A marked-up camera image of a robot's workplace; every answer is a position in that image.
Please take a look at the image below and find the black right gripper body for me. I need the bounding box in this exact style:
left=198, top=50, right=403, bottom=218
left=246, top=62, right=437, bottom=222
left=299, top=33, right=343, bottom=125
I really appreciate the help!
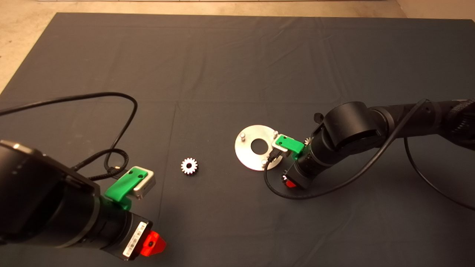
left=283, top=145, right=331, bottom=189

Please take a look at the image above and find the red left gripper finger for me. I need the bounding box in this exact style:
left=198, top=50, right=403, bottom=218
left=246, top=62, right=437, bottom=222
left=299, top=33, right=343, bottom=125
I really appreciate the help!
left=140, top=231, right=167, bottom=257

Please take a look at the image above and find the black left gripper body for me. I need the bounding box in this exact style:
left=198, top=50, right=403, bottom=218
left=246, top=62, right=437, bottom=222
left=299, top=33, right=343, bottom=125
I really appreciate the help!
left=91, top=198, right=153, bottom=261

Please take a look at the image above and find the green left camera mount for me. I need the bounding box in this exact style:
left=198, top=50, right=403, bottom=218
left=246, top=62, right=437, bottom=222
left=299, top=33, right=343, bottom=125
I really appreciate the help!
left=105, top=167, right=148, bottom=211

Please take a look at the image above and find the smooth black right camera cable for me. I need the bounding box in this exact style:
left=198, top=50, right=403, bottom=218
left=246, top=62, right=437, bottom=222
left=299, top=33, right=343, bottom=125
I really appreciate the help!
left=263, top=98, right=475, bottom=212

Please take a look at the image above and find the smooth black left camera cable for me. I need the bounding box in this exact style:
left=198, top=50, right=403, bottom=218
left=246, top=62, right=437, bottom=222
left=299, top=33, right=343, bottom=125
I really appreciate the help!
left=0, top=92, right=138, bottom=175

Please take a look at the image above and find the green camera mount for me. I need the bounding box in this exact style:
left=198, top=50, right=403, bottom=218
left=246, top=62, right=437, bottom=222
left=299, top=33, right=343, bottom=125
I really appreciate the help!
left=276, top=135, right=305, bottom=161
left=105, top=167, right=148, bottom=211

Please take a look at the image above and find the bright steel planetary gear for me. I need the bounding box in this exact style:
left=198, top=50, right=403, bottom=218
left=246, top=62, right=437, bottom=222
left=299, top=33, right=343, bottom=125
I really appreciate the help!
left=181, top=158, right=198, bottom=175

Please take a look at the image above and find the braided black right arm cable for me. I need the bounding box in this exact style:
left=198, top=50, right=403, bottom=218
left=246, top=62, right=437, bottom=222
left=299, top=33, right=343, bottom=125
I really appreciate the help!
left=447, top=99, right=475, bottom=130

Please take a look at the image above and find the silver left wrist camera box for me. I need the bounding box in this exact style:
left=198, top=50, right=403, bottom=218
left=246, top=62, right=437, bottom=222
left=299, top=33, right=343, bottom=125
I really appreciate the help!
left=132, top=166, right=156, bottom=200

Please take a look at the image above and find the smooth black camera cable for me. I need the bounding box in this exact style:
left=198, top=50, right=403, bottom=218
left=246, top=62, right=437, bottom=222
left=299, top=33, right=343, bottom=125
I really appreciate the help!
left=0, top=92, right=138, bottom=175
left=263, top=98, right=475, bottom=212

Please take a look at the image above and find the dark grey table cloth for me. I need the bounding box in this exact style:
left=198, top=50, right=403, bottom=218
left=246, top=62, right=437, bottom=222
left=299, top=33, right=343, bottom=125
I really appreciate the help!
left=0, top=12, right=475, bottom=267

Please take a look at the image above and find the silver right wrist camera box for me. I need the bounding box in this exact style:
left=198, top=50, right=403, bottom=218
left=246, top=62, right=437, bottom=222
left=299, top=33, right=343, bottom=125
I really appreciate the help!
left=272, top=134, right=294, bottom=156

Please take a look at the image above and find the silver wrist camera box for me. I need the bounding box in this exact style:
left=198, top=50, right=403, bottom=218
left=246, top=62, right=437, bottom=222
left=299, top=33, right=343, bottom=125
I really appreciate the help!
left=132, top=166, right=156, bottom=200
left=272, top=134, right=294, bottom=156

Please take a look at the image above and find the braided black left arm cable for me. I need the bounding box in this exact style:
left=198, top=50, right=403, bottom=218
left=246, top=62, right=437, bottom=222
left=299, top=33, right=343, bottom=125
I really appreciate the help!
left=71, top=148, right=129, bottom=181

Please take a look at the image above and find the green right camera mount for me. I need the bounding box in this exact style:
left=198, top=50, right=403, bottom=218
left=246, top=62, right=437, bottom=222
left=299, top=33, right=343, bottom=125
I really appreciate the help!
left=276, top=135, right=305, bottom=161

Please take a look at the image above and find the round metal carrier plate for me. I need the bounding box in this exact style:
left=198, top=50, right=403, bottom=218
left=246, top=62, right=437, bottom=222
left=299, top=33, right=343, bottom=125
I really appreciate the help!
left=235, top=125, right=284, bottom=171

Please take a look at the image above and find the braided black arm cable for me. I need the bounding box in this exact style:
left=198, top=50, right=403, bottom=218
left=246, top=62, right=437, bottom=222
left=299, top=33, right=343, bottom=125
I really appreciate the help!
left=447, top=99, right=475, bottom=130
left=71, top=148, right=129, bottom=181

